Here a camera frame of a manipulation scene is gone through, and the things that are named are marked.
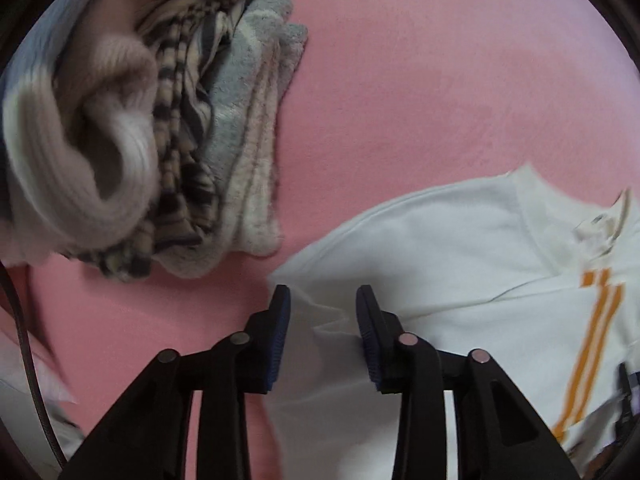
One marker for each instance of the brown striped garment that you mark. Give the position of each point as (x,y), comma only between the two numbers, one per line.
(180,110)

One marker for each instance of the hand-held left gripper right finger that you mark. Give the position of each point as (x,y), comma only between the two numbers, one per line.
(370,345)

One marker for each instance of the pink bed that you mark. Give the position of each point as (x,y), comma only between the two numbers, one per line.
(425,85)

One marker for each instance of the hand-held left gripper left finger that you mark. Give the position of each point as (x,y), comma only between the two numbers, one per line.
(277,340)

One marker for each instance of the white printed sweatshirt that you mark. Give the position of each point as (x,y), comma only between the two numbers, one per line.
(475,260)

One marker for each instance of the white blue knit sweater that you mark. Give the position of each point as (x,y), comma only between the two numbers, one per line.
(75,160)

